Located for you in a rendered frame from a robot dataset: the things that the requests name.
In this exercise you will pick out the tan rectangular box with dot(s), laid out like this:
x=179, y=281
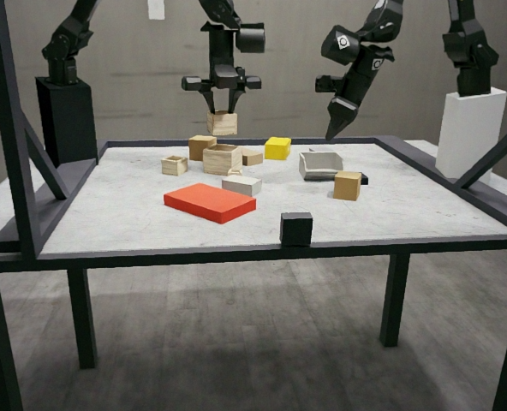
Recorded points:
x=250, y=157

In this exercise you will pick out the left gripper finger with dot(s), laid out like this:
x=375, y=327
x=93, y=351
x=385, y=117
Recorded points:
x=233, y=97
x=209, y=96

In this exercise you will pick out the tan cardboard cube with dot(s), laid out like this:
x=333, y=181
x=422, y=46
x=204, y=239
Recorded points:
x=347, y=185
x=197, y=144

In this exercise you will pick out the red flat rectangular slab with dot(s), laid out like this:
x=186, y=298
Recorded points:
x=211, y=203

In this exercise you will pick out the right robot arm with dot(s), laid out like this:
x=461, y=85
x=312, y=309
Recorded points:
x=466, y=43

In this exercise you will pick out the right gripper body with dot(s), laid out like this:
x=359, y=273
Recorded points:
x=354, y=91

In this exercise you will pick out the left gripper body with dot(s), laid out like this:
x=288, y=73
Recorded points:
x=195, y=83

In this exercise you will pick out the yellow rectangular block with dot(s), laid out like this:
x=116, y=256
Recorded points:
x=277, y=148

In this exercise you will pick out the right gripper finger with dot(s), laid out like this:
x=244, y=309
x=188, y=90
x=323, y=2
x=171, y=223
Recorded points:
x=336, y=125

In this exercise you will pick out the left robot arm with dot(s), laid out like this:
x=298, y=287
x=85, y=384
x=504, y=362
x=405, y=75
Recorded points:
x=73, y=34

